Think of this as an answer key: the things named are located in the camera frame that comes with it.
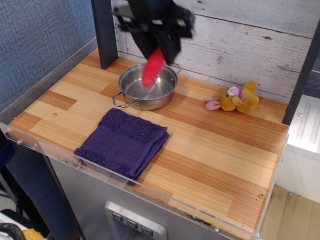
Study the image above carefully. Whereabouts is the dark vertical post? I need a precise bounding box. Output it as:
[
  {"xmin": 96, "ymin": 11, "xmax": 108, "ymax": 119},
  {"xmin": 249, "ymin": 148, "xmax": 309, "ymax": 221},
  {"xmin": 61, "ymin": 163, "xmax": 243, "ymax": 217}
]
[
  {"xmin": 91, "ymin": 0, "xmax": 118, "ymax": 70},
  {"xmin": 282, "ymin": 21, "xmax": 320, "ymax": 126}
]

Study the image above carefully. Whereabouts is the clear acrylic table guard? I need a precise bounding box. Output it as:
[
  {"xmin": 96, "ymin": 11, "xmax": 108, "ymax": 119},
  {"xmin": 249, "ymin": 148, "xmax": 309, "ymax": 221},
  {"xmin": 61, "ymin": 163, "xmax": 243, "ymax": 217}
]
[{"xmin": 1, "ymin": 114, "xmax": 289, "ymax": 240}]

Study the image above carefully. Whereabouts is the stainless steel pot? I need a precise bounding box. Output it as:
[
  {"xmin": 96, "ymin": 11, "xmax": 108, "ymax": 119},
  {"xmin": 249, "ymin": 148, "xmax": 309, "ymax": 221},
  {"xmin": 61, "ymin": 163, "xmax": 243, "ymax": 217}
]
[{"xmin": 112, "ymin": 63, "xmax": 182, "ymax": 111}]

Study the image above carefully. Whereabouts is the dark vertical post left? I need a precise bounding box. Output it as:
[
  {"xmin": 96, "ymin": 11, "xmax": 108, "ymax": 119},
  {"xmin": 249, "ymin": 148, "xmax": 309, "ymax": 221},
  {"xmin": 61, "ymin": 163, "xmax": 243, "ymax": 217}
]
[{"xmin": 91, "ymin": 0, "xmax": 118, "ymax": 70}]

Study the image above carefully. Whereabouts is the red handled metal spoon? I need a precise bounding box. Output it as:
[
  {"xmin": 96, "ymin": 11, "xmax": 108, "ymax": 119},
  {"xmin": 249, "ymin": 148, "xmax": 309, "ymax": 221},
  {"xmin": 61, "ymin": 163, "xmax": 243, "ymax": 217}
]
[{"xmin": 141, "ymin": 47, "xmax": 165, "ymax": 88}]

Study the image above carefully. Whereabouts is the yellow object bottom left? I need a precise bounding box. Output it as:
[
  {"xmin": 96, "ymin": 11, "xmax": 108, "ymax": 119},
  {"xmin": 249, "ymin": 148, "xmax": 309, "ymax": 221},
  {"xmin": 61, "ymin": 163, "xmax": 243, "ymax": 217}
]
[{"xmin": 22, "ymin": 228, "xmax": 45, "ymax": 240}]

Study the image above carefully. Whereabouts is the brown plush bunny toy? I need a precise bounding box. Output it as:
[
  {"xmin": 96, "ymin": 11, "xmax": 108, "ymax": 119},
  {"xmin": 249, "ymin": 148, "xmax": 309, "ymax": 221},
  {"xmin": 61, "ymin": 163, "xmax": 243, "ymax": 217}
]
[{"xmin": 205, "ymin": 81, "xmax": 260, "ymax": 114}]

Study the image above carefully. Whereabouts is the dark vertical post right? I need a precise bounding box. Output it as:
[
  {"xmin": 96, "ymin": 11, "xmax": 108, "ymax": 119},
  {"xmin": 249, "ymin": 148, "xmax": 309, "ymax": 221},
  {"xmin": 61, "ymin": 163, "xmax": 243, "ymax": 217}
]
[{"xmin": 282, "ymin": 21, "xmax": 320, "ymax": 126}]

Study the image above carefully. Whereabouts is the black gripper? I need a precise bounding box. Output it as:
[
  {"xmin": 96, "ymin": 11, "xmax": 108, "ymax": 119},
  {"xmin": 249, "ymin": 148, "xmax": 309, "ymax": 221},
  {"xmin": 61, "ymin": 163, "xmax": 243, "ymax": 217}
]
[{"xmin": 111, "ymin": 0, "xmax": 195, "ymax": 64}]

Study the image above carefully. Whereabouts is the white side cabinet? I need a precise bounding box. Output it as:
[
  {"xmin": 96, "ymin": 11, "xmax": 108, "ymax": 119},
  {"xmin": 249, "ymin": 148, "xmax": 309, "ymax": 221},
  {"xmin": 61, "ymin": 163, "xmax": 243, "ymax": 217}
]
[{"xmin": 275, "ymin": 95, "xmax": 320, "ymax": 203}]

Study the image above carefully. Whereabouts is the purple folded towel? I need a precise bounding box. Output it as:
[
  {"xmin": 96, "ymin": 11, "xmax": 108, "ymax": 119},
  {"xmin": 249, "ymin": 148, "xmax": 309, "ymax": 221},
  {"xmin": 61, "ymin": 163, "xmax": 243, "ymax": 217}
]
[{"xmin": 74, "ymin": 108, "xmax": 170, "ymax": 186}]

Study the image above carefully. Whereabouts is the steel cabinet button panel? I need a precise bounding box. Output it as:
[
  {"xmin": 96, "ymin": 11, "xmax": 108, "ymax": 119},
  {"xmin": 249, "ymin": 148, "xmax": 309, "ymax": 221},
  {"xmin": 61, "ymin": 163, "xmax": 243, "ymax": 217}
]
[{"xmin": 104, "ymin": 200, "xmax": 167, "ymax": 240}]

